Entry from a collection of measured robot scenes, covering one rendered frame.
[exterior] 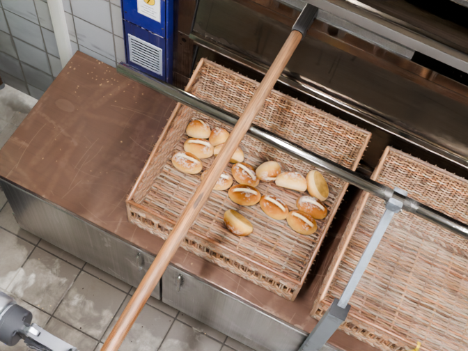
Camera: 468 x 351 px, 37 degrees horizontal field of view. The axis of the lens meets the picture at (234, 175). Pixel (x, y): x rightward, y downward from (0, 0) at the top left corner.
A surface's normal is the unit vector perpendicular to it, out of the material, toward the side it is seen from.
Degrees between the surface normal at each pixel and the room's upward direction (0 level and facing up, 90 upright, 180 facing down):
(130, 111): 0
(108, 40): 90
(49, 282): 0
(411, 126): 70
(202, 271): 0
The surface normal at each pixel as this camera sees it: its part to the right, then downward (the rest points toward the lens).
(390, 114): -0.39, 0.58
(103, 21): -0.44, 0.78
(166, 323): 0.08, -0.45
